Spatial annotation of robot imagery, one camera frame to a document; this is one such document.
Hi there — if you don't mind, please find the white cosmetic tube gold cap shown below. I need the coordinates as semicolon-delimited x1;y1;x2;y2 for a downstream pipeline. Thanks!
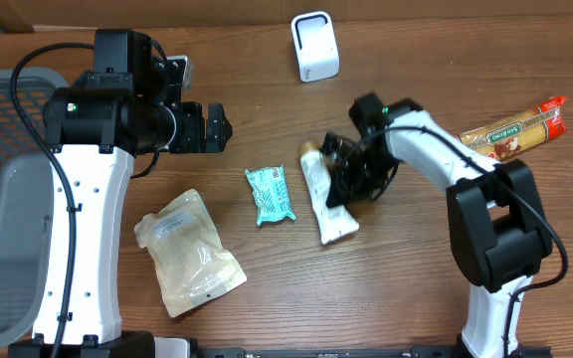
298;142;360;245

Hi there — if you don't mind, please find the teal snack packet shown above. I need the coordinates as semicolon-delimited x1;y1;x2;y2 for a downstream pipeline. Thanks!
245;165;296;227

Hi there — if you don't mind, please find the beige mushroom pouch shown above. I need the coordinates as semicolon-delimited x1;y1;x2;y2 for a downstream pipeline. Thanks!
134;189;247;317

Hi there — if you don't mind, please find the red orange pasta package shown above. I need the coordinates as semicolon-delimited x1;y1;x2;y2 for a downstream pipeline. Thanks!
456;95;567;161

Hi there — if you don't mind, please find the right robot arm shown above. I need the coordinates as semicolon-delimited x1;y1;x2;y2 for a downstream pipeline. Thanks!
320;93;553;357

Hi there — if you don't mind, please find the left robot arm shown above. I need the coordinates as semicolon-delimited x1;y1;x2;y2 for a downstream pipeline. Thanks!
8;29;233;358

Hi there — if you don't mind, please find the white barcode scanner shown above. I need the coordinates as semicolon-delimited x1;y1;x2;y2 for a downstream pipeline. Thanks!
290;11;340;83

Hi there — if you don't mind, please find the grey plastic shopping basket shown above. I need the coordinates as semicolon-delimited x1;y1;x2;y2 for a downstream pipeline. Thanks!
0;70;53;348

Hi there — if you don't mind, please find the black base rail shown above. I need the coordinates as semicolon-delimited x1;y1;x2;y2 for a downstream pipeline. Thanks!
151;336;554;358

